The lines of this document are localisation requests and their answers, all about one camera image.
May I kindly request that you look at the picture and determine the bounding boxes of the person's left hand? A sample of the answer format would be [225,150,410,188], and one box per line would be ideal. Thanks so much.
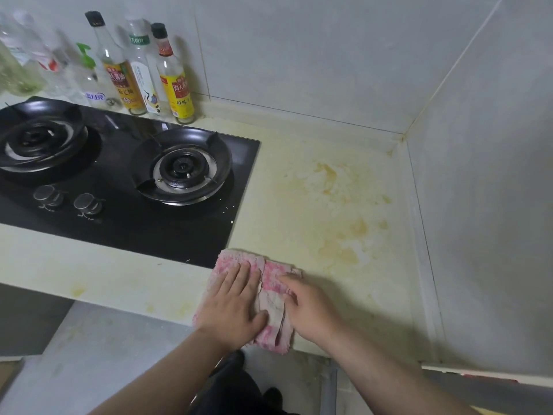
[194,261,270,353]

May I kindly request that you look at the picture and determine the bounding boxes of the person's right hand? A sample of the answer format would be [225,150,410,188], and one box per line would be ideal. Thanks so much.
[278,273,346,346]

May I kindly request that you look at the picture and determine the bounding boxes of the pink dish cloth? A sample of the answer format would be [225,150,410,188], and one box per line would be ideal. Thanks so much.
[192,249,303,356]

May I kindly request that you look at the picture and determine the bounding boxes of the person's left forearm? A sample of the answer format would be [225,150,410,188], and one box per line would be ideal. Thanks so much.
[88,328,230,415]

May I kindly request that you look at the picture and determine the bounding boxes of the person's right forearm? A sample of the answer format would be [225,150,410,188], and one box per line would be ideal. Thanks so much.
[321,323,480,415]

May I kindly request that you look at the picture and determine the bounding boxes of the person's dark trousers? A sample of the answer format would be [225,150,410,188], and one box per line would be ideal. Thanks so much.
[190,349,300,415]

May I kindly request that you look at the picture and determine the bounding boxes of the black glass gas stove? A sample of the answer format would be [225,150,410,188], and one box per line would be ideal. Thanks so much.
[0,96,261,269]

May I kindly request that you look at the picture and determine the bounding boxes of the black round stove burner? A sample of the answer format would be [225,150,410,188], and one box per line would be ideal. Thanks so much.
[0,99,90,173]
[131,127,233,207]

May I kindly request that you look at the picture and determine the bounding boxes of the red sticker strip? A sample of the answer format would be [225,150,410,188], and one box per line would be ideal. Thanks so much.
[464,373,519,384]

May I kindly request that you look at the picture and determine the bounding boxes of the white cap green band bottle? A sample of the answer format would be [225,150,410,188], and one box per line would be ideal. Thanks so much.
[125,19,168,119]

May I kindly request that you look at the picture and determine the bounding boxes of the black cap yellow label bottle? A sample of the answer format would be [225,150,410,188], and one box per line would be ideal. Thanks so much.
[85,10,149,116]

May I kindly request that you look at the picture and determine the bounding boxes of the green pump clear bottle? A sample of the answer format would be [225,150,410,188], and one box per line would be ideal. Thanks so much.
[71,43,123,110]

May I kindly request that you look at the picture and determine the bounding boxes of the clear bottle red label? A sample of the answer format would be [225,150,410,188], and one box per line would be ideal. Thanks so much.
[13,10,84,101]

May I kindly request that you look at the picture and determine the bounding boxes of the clear bottle yellowish oil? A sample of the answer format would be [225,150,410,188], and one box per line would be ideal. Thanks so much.
[0,38,46,96]

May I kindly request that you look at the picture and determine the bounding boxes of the clear bottle white label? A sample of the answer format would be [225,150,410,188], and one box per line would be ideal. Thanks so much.
[0,12,32,66]

